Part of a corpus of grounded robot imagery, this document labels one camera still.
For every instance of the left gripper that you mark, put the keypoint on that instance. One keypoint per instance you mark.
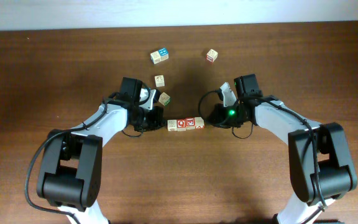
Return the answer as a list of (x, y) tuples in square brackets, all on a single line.
[(158, 121)]

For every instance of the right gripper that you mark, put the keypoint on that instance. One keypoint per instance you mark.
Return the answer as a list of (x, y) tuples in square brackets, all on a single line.
[(219, 121)]

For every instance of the wooden block yellow side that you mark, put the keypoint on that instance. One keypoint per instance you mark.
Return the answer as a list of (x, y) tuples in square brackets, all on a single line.
[(172, 125)]

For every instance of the wooden block red A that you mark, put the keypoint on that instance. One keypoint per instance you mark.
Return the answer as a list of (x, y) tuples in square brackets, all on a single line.
[(199, 123)]

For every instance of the red Q wooden block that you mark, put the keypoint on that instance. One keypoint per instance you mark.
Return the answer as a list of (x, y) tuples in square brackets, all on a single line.
[(181, 125)]

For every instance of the red E wooden block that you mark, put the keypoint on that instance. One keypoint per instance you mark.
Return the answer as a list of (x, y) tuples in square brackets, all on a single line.
[(190, 123)]

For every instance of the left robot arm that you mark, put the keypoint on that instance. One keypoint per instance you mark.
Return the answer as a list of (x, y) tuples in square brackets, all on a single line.
[(70, 172)]

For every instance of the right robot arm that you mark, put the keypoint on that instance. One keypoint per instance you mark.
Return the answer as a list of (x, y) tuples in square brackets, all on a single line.
[(321, 166)]

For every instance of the wooden block elephant picture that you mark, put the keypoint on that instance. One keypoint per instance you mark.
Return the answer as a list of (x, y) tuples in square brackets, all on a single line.
[(164, 99)]

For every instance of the wooden block ball picture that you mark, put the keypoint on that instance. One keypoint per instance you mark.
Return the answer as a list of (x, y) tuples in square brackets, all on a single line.
[(159, 81)]

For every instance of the wooden block far right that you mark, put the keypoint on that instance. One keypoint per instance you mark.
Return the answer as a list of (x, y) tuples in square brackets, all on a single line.
[(212, 55)]

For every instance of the plain wooden block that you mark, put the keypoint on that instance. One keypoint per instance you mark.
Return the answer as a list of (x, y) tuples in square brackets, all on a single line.
[(155, 57)]

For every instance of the blue topped wooden block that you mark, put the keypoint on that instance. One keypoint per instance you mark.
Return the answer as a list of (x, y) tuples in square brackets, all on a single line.
[(164, 55)]

